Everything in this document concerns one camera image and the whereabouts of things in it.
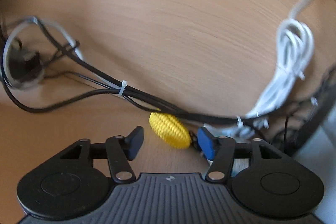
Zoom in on black cable bundle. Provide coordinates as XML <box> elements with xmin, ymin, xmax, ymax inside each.
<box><xmin>0</xmin><ymin>16</ymin><xmax>336</xmax><ymax>127</ymax></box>

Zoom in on blue tissue pack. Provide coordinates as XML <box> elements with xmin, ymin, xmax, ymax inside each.
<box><xmin>197</xmin><ymin>126</ymin><xmax>251</xmax><ymax>177</ymax></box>

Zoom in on yellow corn toy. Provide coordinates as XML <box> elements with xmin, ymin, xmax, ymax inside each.
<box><xmin>149</xmin><ymin>112</ymin><xmax>191</xmax><ymax>149</ymax></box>

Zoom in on white cable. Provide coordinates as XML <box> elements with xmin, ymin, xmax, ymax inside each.
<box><xmin>236</xmin><ymin>0</ymin><xmax>321</xmax><ymax>130</ymax></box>

